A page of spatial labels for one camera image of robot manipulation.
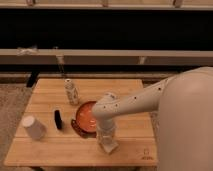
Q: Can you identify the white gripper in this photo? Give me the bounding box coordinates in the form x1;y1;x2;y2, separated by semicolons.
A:
97;121;116;144

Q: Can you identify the white paper cup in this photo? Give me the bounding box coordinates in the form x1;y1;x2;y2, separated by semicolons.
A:
22;116;46;140

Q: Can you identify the small black object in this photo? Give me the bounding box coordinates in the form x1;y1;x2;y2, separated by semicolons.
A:
54;110;62;130

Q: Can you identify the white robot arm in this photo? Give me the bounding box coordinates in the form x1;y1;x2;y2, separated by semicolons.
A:
92;67;213;171

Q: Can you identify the orange bowl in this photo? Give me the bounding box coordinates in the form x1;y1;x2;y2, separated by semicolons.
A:
76;101;96;133

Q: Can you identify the grey horizontal rail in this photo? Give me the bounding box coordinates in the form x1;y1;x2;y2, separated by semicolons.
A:
0;48;213;65

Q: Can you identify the white sponge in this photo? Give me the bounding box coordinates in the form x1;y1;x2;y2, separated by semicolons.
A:
99;139;118;154

